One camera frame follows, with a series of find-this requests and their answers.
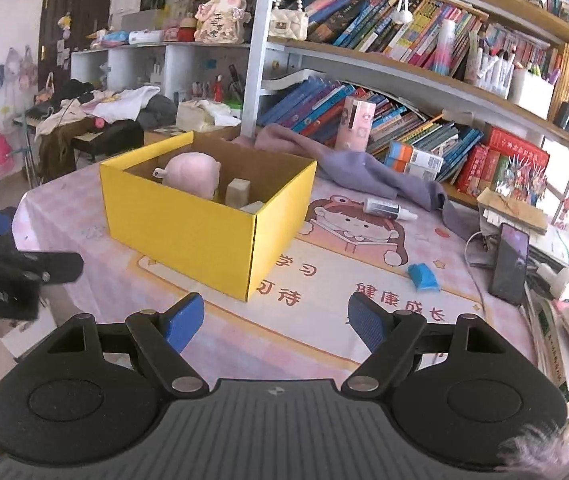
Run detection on blue packet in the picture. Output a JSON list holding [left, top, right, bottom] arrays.
[[407, 263, 441, 292]]

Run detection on white spray bottle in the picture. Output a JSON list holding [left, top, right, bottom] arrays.
[[363, 197, 418, 221]]

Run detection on pink plush toy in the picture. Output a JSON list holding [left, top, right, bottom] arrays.
[[152, 152, 222, 200]]

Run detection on white foam block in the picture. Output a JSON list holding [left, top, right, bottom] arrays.
[[240, 200, 264, 214]]

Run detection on pink cartoon tablecloth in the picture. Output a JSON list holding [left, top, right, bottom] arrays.
[[13, 167, 533, 380]]

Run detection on black smartphone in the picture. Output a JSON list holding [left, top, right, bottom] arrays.
[[489, 223, 530, 306]]

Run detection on yellow cardboard box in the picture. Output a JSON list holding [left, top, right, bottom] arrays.
[[99, 132, 316, 301]]

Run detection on small beige block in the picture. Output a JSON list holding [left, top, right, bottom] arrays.
[[225, 178, 251, 209]]

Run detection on red dictionary book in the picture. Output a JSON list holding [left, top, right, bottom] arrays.
[[456, 144, 489, 196]]

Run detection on brown paper envelope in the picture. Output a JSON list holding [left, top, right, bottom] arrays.
[[477, 188, 548, 234]]

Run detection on purple cloth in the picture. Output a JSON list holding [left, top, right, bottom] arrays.
[[234, 124, 479, 240]]

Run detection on orange blue white box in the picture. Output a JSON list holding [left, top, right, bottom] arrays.
[[385, 141, 444, 181]]

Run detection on pink rectangular container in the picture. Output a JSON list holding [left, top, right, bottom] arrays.
[[335, 96, 376, 152]]

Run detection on white quilted handbag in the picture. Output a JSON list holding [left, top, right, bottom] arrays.
[[268, 0, 309, 41]]

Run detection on white charging cable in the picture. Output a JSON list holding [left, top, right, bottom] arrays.
[[463, 228, 496, 311]]

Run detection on white bookshelf frame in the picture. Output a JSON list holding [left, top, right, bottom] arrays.
[[241, 0, 569, 148]]

